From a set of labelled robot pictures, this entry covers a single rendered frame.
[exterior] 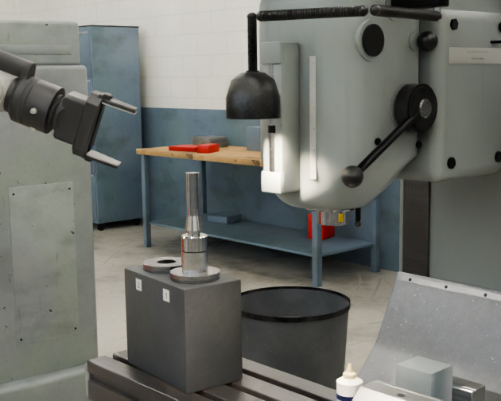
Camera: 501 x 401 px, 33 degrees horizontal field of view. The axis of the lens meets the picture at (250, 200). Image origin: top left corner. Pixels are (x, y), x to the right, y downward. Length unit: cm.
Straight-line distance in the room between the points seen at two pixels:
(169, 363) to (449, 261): 55
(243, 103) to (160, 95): 761
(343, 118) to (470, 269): 54
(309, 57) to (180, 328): 55
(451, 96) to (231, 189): 665
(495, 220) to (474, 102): 29
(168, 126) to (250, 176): 127
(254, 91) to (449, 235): 66
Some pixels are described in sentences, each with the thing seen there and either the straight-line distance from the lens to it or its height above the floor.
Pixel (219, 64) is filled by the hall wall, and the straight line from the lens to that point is 798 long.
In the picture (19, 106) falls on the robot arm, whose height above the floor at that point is 146.
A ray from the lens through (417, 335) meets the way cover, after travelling 166.
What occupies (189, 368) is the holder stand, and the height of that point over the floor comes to 101.
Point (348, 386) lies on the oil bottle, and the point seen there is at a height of 104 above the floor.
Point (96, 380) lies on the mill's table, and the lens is 174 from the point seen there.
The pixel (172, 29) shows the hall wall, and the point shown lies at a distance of 852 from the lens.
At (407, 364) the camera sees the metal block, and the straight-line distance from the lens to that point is 125.
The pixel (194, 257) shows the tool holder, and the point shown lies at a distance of 151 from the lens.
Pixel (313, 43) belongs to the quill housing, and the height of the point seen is 155.
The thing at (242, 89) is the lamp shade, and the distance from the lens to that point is 110.
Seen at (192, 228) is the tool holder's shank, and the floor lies 124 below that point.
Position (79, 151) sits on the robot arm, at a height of 137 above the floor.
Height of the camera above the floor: 150
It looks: 8 degrees down
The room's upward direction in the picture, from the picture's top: 1 degrees counter-clockwise
